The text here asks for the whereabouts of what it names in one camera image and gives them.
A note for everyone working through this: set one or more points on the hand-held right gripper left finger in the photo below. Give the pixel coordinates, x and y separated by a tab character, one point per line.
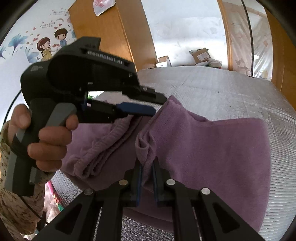
139	185

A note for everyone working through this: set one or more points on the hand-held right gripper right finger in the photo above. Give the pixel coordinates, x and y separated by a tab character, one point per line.
155	185

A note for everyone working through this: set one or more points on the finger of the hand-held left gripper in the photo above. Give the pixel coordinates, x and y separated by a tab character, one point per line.
148	96
136	109

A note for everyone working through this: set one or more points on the purple fleece garment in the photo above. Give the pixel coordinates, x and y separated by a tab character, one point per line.
203	150

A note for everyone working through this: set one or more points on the person's left hand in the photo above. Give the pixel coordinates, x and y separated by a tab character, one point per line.
53	143

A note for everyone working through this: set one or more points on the white cardboard box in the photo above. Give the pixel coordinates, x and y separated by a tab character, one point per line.
163	62

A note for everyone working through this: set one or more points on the wooden wardrobe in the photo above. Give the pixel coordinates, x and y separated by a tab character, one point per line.
115	30

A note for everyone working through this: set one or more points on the brown cardboard box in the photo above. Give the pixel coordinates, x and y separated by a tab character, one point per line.
201	55

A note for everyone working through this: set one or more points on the white plastic bags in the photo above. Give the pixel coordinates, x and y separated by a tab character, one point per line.
215	63

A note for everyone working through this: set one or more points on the white paper sheet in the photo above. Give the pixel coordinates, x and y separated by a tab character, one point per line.
103	7

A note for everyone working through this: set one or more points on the striped colourful bedsheet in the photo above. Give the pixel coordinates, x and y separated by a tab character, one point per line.
54	197

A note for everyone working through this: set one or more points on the black pole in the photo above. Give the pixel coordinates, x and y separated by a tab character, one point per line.
249	39

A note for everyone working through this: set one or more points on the clear plastic door curtain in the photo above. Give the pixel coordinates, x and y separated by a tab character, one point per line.
261	46

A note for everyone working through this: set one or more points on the wooden door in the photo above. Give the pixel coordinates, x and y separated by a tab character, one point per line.
279	58

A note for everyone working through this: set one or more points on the cartoon wall decal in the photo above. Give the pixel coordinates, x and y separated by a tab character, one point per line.
44	46

